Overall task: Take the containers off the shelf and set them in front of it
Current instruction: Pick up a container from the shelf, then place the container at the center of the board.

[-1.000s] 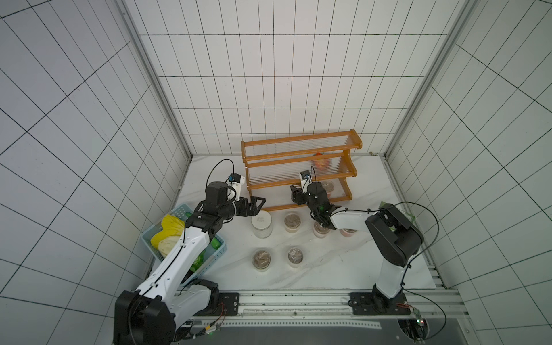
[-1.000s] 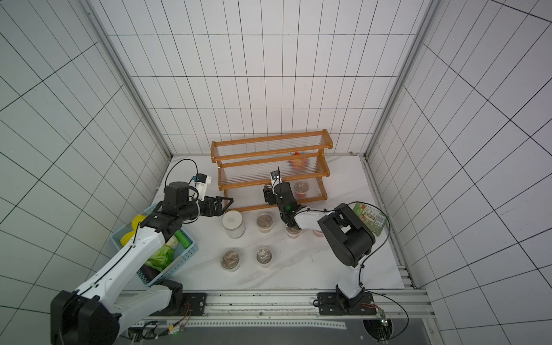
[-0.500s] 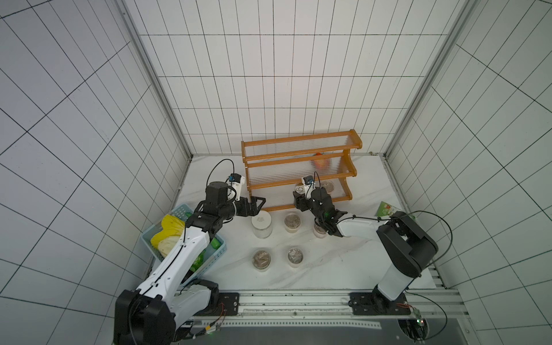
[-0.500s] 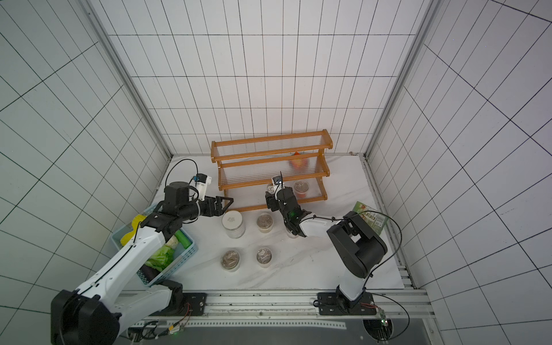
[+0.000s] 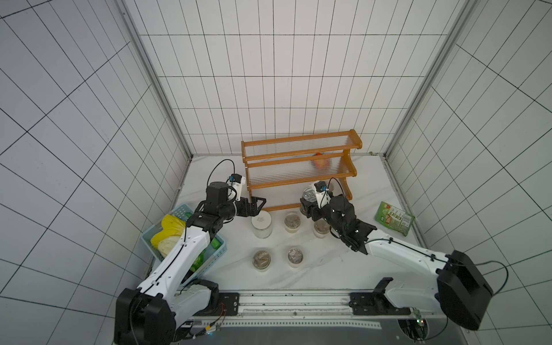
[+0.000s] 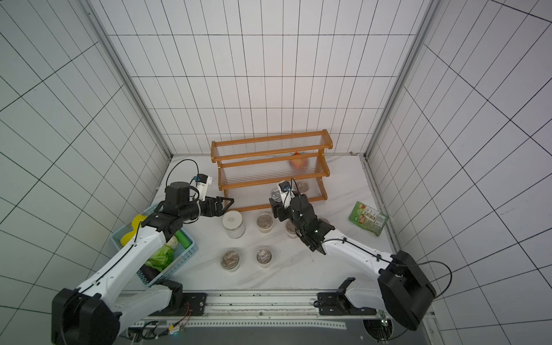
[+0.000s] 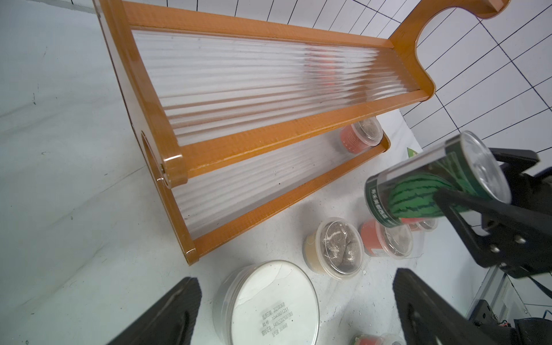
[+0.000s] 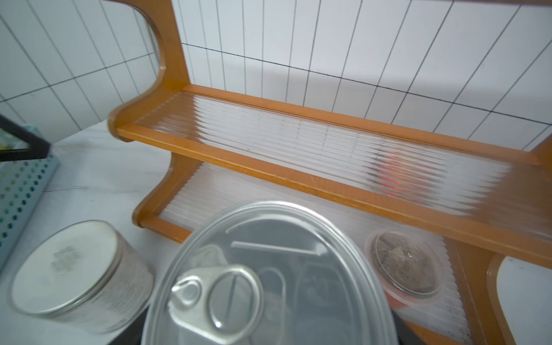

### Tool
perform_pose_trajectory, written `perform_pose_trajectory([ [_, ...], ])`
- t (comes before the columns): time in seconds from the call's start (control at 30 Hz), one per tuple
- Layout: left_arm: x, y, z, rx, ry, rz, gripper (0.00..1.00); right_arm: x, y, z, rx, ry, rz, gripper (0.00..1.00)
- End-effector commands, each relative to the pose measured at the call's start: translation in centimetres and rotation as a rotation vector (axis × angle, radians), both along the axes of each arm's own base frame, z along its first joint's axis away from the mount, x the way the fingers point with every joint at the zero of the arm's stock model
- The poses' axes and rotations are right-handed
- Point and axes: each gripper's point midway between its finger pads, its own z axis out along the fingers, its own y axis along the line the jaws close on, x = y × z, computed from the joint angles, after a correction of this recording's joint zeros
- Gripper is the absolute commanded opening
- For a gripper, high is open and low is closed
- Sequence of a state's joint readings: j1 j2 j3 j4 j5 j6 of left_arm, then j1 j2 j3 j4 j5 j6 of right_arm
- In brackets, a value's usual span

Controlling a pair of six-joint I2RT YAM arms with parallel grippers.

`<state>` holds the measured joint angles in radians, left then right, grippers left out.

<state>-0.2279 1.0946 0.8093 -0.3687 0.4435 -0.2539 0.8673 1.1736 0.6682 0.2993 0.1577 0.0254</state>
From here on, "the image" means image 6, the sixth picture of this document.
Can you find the red seed cup shelf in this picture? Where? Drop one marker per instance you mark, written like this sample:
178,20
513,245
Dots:
290,229
301,186

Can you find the green snack packet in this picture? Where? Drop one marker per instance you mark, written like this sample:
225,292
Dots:
368,218

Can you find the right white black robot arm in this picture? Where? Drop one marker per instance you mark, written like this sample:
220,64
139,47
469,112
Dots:
400,287

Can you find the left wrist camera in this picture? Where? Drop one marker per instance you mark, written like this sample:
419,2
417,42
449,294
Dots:
202,182

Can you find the yellow seed cup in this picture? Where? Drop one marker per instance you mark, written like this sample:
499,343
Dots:
265,222

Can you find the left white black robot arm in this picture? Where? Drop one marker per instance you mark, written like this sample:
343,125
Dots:
116,276

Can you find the pale green cabbage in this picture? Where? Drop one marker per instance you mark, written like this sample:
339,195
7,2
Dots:
161,259

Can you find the wooden three-tier shelf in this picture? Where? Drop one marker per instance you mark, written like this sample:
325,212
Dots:
250,168

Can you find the green seed cup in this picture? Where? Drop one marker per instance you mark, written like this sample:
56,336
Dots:
230,260

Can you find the green cucumber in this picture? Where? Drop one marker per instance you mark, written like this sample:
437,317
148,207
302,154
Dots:
183,239

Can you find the red seed cup top shelf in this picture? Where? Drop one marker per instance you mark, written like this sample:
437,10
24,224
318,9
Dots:
290,229

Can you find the yellow green cabbage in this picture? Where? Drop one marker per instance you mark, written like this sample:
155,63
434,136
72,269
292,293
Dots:
135,224

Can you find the red seed cup bottom shelf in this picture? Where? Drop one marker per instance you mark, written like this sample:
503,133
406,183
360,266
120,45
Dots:
301,186

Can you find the light blue plastic basket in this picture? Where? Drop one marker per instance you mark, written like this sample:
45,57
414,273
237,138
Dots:
181,255

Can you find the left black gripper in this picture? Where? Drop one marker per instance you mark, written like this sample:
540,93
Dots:
218,211

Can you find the tall white-lid seed jar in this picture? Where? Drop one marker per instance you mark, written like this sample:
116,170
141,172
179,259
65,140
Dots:
233,223

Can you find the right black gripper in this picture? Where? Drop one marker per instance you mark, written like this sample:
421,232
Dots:
283,209

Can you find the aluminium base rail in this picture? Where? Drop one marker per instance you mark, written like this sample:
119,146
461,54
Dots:
264,308

